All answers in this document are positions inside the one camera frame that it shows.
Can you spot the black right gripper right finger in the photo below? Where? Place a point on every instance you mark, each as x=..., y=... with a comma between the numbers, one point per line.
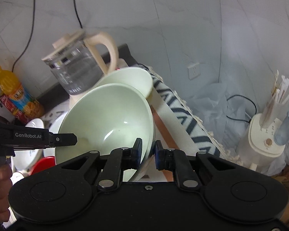
x=177, y=162

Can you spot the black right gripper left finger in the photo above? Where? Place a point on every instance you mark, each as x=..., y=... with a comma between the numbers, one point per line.
x=120, y=160

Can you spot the small white bakery plate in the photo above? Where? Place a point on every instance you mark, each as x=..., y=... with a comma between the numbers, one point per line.
x=54, y=128

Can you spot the pale green bowl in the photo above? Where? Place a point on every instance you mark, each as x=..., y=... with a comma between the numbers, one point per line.
x=135, y=77
x=108, y=117

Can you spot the person's left hand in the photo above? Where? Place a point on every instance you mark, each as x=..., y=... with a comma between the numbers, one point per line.
x=5, y=186

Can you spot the red cola can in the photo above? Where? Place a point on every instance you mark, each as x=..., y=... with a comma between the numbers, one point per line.
x=9, y=105

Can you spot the small white saucer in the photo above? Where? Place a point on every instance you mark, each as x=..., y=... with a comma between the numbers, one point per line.
x=35, y=123

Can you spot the red bowl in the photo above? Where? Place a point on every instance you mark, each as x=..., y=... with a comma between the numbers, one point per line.
x=43, y=164

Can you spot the patterned table mat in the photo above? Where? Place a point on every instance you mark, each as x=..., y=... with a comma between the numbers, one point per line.
x=177, y=127

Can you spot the orange juice bottle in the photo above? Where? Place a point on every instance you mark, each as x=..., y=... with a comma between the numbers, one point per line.
x=19, y=95

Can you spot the cream appliance with straws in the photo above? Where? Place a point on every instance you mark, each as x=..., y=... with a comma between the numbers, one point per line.
x=257, y=148

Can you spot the glass electric kettle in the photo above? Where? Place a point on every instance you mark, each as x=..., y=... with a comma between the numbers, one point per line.
x=79, y=61

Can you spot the blue translucent bottle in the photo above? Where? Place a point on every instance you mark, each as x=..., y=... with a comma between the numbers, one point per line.
x=281, y=136

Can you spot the white wall socket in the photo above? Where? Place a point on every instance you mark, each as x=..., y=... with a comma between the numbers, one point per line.
x=193, y=71

